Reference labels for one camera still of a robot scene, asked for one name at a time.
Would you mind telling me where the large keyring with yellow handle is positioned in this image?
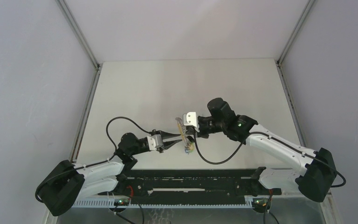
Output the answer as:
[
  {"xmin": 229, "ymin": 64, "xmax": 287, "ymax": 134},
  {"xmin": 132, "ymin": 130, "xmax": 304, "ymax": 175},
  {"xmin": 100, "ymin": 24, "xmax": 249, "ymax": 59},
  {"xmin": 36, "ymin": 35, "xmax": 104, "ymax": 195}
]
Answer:
[{"xmin": 175, "ymin": 117, "xmax": 194, "ymax": 146}]

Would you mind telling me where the yellow key tag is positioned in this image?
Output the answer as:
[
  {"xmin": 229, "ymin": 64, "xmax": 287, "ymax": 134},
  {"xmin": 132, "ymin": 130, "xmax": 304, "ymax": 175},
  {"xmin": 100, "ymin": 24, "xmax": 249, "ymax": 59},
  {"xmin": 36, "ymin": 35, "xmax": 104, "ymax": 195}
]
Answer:
[{"xmin": 185, "ymin": 144, "xmax": 194, "ymax": 154}]

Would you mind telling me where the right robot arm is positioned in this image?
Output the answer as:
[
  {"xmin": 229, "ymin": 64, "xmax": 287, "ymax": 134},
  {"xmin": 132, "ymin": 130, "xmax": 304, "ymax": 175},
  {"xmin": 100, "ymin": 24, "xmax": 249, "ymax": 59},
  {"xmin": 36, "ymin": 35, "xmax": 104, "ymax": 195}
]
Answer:
[{"xmin": 183, "ymin": 98, "xmax": 341, "ymax": 203}]

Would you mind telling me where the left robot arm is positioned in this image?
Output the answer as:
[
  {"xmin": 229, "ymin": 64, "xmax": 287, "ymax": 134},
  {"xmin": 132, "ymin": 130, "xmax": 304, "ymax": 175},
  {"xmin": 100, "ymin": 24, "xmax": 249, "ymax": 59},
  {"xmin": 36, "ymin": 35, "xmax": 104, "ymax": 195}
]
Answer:
[{"xmin": 35, "ymin": 130, "xmax": 181, "ymax": 217}]

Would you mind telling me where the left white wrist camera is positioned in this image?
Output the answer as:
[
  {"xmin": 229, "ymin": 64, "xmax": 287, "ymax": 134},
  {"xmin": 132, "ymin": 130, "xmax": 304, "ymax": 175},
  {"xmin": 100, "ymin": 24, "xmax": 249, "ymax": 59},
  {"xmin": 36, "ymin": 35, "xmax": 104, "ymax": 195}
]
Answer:
[{"xmin": 146, "ymin": 134, "xmax": 163, "ymax": 151}]

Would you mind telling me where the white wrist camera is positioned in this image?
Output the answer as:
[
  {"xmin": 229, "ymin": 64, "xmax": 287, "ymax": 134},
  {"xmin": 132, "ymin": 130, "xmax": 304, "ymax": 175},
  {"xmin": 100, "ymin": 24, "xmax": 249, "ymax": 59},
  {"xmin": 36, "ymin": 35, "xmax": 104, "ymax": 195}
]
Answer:
[
  {"xmin": 182, "ymin": 112, "xmax": 199, "ymax": 132},
  {"xmin": 146, "ymin": 134, "xmax": 163, "ymax": 151}
]

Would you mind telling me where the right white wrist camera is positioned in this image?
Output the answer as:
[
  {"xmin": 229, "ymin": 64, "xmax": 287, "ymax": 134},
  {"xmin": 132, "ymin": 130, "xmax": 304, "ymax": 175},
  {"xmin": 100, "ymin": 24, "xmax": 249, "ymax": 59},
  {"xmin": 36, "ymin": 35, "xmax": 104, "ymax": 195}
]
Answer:
[{"xmin": 182, "ymin": 112, "xmax": 199, "ymax": 132}]

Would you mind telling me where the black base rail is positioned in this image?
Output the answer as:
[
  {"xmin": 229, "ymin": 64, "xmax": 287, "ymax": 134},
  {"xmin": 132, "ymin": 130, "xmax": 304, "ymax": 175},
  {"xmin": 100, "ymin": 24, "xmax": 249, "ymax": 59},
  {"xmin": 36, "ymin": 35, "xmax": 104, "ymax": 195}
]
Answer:
[{"xmin": 102, "ymin": 167, "xmax": 282, "ymax": 202}]

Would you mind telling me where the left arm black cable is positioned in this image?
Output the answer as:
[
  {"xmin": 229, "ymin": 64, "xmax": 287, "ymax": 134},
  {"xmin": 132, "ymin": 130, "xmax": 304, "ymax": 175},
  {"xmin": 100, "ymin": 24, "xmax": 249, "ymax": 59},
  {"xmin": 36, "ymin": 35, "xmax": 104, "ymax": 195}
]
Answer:
[{"xmin": 35, "ymin": 116, "xmax": 152, "ymax": 203}]

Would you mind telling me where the white slotted cable duct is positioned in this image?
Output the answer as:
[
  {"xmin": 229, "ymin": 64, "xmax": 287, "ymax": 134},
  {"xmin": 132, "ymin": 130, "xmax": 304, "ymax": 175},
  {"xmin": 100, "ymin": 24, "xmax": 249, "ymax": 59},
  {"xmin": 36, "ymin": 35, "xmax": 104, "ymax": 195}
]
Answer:
[{"xmin": 72, "ymin": 197, "xmax": 260, "ymax": 208}]

